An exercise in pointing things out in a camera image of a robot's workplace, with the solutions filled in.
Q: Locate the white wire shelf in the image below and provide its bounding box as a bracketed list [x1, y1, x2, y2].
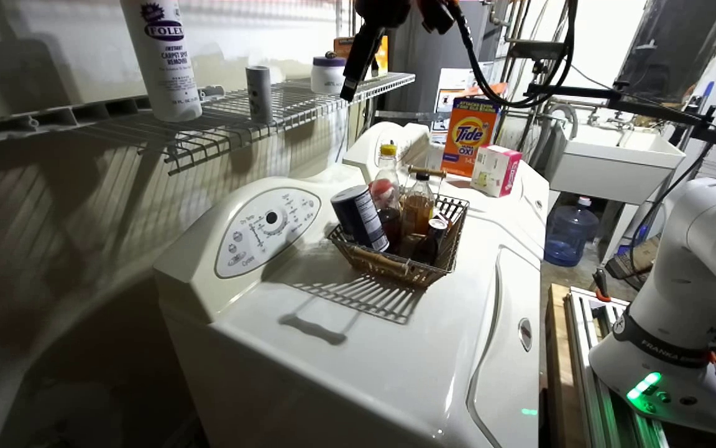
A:
[0, 68, 420, 178]

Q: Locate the pink cardboard box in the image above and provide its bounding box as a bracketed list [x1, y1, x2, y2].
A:
[471, 142, 528, 201]

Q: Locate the wicker basket with wire frame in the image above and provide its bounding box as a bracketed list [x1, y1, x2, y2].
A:
[323, 193, 473, 291]

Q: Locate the aluminium rail frame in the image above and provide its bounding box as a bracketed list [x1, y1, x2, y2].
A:
[563, 284, 676, 448]

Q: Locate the red black clamp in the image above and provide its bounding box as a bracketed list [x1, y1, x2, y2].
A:
[592, 272, 614, 307]

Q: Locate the dark spice shaker white lid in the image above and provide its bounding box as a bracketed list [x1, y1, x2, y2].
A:
[423, 214, 452, 254]

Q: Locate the wooden base platform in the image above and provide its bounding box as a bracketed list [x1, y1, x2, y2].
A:
[545, 282, 595, 448]

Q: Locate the black cable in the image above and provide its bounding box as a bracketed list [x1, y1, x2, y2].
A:
[452, 0, 581, 113]

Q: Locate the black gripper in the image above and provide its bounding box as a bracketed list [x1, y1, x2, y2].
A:
[338, 0, 459, 104]

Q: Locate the amber bottle yellow label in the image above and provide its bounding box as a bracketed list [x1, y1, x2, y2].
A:
[400, 167, 441, 244]

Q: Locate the white spray can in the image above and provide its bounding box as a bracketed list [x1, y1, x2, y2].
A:
[118, 0, 207, 128]

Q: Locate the white jar purple lid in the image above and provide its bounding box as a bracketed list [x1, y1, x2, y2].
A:
[309, 53, 350, 101]

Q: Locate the blue water jug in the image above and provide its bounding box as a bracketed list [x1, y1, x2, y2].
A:
[543, 194, 604, 272]

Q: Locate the orange Tide detergent box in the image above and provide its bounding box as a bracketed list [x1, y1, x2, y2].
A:
[438, 96, 502, 181]

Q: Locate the dark blue round canister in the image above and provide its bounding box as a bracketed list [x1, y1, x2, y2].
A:
[329, 181, 396, 256]

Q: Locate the white utility sink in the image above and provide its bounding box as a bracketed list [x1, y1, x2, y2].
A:
[546, 122, 688, 209]

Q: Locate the yellow cap bottle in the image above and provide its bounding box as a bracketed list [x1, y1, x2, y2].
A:
[370, 140, 408, 252]

